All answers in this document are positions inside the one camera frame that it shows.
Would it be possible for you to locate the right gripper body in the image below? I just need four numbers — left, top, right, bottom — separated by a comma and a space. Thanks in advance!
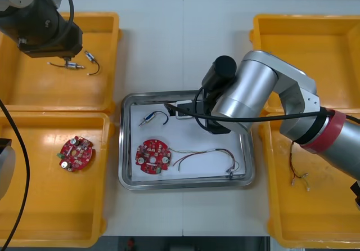
193, 91, 233, 136

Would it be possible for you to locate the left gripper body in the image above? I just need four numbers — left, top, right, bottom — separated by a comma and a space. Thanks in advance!
17, 23, 84, 59

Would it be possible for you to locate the metal solenoid with black cable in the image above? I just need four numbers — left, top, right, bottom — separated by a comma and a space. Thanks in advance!
84, 50, 101, 77
137, 110, 169, 128
47, 60, 86, 70

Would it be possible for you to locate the multicolour wire harness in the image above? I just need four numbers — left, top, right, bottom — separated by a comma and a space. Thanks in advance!
168, 147, 240, 178

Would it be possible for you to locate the round red circuit board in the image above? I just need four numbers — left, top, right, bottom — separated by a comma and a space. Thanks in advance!
136, 138, 172, 176
58, 136, 96, 173

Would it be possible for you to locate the yellow-orange plastic bin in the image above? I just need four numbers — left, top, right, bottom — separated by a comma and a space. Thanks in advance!
0, 110, 116, 248
249, 14, 360, 114
258, 109, 360, 250
0, 11, 123, 114

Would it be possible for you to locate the steel tray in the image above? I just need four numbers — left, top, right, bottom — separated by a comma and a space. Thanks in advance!
118, 90, 256, 191

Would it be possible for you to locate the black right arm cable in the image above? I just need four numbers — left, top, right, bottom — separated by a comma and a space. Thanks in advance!
164, 86, 360, 129

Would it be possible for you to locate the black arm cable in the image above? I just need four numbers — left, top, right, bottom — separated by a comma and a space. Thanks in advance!
0, 98, 31, 248
39, 0, 74, 31
164, 86, 360, 129

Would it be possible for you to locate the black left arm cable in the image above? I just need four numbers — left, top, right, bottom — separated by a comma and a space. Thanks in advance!
0, 98, 31, 248
39, 0, 74, 31

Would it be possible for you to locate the red black yellow wire harness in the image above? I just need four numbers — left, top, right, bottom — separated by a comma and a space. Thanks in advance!
289, 141, 311, 192

